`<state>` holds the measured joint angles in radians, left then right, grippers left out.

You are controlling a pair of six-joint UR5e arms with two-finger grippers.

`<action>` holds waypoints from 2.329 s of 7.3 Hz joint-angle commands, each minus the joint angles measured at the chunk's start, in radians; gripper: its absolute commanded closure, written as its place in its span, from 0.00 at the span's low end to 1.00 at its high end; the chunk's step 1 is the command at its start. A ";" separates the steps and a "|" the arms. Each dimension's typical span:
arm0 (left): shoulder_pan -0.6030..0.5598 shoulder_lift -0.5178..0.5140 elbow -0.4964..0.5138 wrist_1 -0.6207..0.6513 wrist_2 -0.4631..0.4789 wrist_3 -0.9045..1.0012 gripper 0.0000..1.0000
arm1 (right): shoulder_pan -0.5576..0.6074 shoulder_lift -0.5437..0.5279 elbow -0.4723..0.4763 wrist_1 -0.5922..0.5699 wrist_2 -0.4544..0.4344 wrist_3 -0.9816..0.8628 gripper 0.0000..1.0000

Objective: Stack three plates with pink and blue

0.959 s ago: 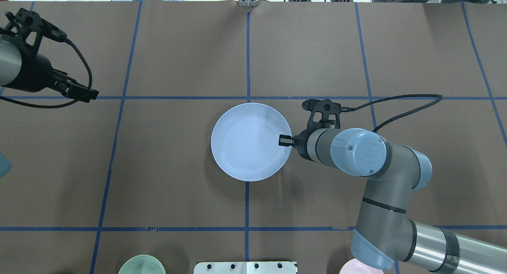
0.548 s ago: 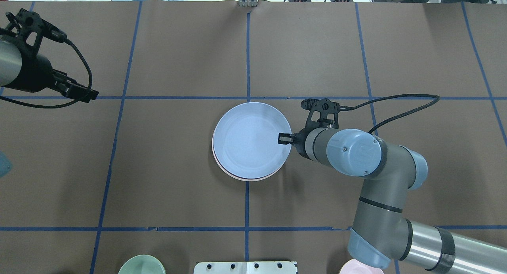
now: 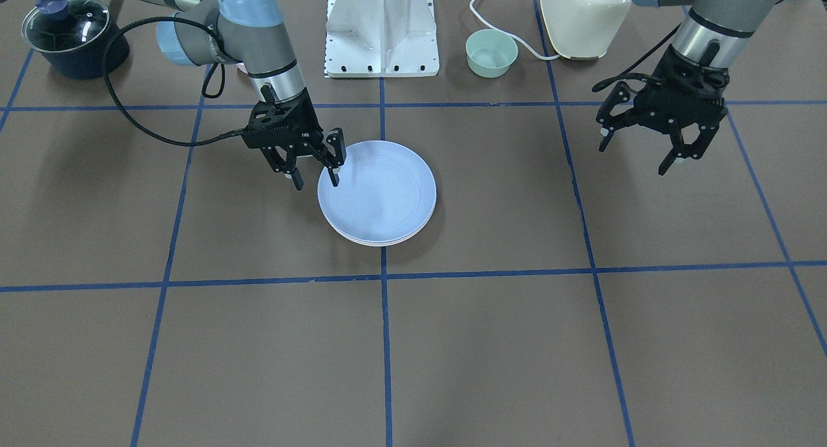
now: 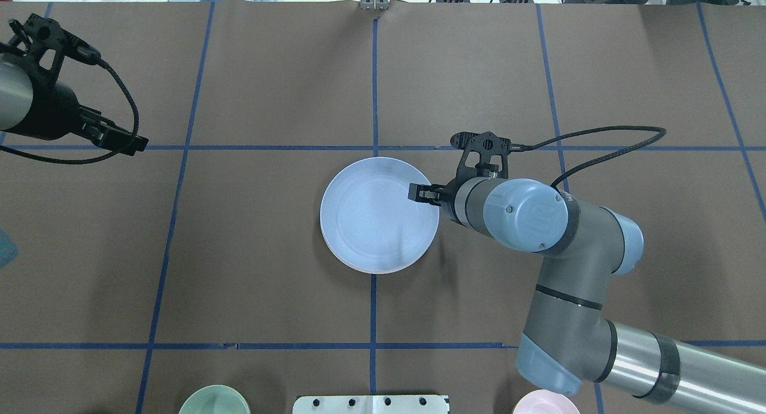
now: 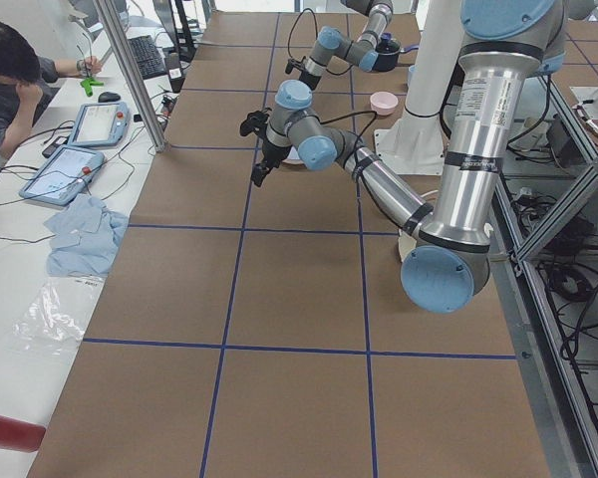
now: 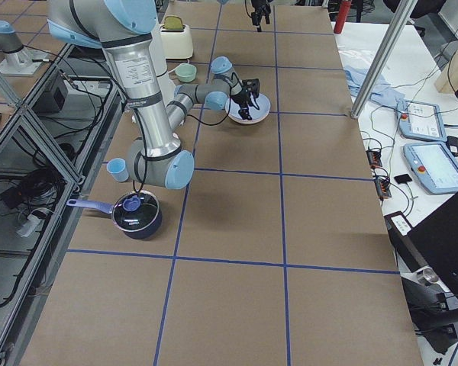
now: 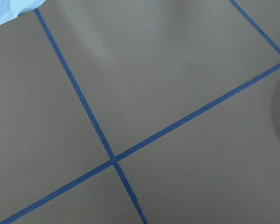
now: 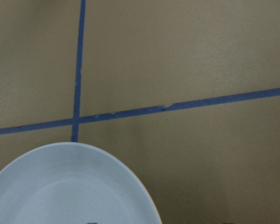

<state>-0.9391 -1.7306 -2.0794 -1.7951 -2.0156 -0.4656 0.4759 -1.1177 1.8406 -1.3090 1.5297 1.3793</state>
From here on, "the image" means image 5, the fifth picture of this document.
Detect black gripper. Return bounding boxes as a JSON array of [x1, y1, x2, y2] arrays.
[[239, 108, 292, 187], [285, 57, 324, 91]]

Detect light blue plate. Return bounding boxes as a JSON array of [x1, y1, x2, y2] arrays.
[[282, 146, 306, 167]]

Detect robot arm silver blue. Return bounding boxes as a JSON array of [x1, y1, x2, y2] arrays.
[[285, 0, 394, 91], [240, 1, 568, 313]]

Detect pink bowl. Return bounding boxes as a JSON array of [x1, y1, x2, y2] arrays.
[[370, 91, 399, 117]]

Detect dark blue pot with lid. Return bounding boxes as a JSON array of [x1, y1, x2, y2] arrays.
[[373, 32, 419, 73]]

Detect light blue cup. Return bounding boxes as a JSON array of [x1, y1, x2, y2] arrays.
[[407, 65, 416, 90]]

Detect black keyboard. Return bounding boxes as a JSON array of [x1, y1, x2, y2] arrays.
[[128, 35, 167, 80]]

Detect cream toaster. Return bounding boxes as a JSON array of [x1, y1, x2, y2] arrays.
[[396, 187, 494, 262]]

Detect far teach pendant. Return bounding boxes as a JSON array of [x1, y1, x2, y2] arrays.
[[68, 102, 129, 147]]

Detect teach pendant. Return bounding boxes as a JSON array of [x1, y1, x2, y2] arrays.
[[19, 145, 105, 206], [68, 102, 129, 147]]

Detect black computer mouse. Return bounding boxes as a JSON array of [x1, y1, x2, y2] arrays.
[[98, 92, 121, 103]]

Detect light blue cloth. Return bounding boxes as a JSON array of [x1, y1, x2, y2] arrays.
[[44, 193, 129, 277]]

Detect green tool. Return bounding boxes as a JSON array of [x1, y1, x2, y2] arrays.
[[80, 76, 104, 98]]

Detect near teach pendant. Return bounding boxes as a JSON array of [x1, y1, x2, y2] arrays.
[[19, 145, 105, 206]]

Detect clear plastic bag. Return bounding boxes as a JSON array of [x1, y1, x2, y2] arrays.
[[11, 277, 105, 357]]

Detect seated person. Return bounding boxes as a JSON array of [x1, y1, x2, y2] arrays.
[[0, 22, 102, 159]]

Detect red bottle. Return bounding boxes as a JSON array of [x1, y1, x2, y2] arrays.
[[0, 415, 46, 452]]

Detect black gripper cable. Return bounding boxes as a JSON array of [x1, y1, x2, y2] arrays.
[[286, 7, 353, 77], [320, 109, 381, 150]]

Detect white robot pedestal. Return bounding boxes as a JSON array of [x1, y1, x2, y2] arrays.
[[375, 0, 464, 175]]

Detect aluminium frame post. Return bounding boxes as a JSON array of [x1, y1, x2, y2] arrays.
[[94, 0, 166, 152]]

